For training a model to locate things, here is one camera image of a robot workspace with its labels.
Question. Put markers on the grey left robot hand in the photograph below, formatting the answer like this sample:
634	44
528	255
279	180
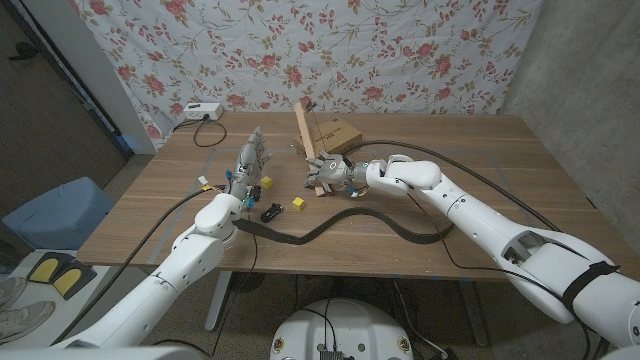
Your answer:
247	167

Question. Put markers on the wooden strip with metal rod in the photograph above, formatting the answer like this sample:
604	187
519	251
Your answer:
305	132

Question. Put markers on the black leather belt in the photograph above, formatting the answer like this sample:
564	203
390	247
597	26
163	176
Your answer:
350	212

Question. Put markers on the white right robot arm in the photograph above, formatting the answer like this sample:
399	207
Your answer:
475	220

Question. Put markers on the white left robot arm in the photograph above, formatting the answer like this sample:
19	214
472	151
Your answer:
160	285

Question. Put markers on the white power strip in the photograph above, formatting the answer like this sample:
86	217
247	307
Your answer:
202	110

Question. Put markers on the brown cardboard box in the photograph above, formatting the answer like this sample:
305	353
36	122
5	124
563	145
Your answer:
335	135

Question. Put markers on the yellow cube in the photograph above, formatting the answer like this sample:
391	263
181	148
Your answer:
267	182
299	203

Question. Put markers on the small black toy car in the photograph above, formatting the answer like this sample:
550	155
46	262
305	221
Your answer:
271	212

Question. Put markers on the black round fan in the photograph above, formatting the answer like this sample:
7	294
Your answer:
246	282

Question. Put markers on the floral print backdrop cloth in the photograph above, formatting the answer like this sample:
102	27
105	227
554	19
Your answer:
300	50

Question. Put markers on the grey table leg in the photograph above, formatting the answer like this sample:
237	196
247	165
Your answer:
474	315
219	300

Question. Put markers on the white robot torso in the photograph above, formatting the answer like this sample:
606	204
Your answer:
345	325

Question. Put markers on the black and yellow insole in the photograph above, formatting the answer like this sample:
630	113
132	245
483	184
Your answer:
70	281
45	269

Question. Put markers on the grey sneaker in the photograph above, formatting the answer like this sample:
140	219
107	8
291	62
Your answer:
10	290
25	315

